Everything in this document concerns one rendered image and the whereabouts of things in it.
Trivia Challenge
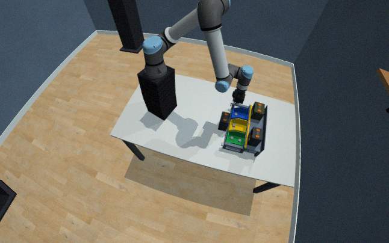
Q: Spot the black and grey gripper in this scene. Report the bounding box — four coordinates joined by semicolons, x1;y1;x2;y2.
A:
232;87;246;106

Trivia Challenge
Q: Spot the yellow open bin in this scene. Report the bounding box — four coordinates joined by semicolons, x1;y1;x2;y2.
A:
228;118;247;133

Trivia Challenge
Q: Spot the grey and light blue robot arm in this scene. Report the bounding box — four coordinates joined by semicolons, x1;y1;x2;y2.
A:
143;0;254;93

